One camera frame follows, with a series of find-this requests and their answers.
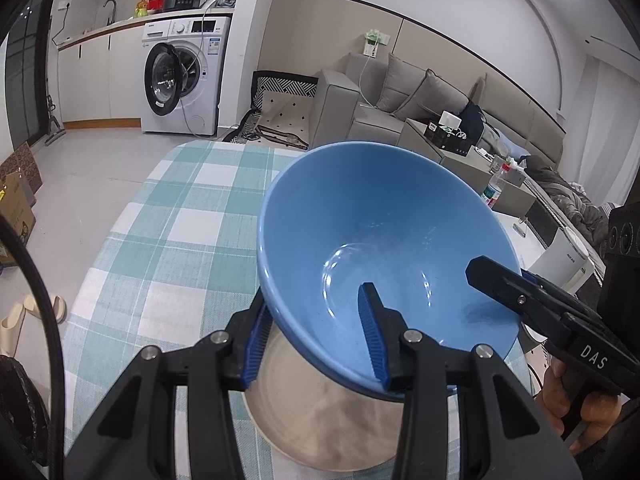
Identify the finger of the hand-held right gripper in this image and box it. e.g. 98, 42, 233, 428
465, 256, 566, 341
520, 269, 603, 328

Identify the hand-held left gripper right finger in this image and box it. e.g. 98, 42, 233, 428
357, 282, 583, 480

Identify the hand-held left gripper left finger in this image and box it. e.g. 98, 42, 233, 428
64, 302, 275, 480

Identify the beige plate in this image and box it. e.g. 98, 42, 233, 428
241, 330, 458, 473

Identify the large blue bowl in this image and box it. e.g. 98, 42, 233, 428
256, 141, 523, 401

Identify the person's right hand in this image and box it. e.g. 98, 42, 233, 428
539, 360, 626, 453

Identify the white electric kettle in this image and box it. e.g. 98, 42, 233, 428
520, 227, 593, 346

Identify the plastic water bottle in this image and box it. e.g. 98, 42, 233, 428
481, 162, 511, 208

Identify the grey blanket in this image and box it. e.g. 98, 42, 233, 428
520, 155, 613, 241

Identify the grey side cabinet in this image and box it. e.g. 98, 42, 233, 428
402, 118, 536, 211

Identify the teal checkered tablecloth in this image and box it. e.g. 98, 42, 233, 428
65, 140, 538, 480

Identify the black box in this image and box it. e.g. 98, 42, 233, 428
424, 122, 473, 156

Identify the black bag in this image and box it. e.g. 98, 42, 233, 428
460, 101, 486, 141

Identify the white curtain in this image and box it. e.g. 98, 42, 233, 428
560, 55, 640, 206

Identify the grey cushion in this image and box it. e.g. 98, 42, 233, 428
376, 53, 426, 111
392, 69, 471, 121

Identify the beige slipper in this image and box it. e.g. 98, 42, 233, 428
22, 294, 67, 323
0, 304, 27, 356

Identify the grey sofa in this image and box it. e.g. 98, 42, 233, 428
309, 52, 566, 181

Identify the black white patterned rug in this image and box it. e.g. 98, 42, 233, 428
222, 70, 321, 151

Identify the white washing machine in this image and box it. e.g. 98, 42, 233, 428
140, 16, 233, 137

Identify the cardboard box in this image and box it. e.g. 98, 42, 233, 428
0, 172, 37, 267

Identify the patterned brown box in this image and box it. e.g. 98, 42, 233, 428
0, 142, 43, 196

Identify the white kitchen cabinet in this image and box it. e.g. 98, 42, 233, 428
57, 30, 146, 128

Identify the black cable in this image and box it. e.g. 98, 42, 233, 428
0, 210, 66, 480

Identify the wall socket with charger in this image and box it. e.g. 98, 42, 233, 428
361, 30, 392, 58

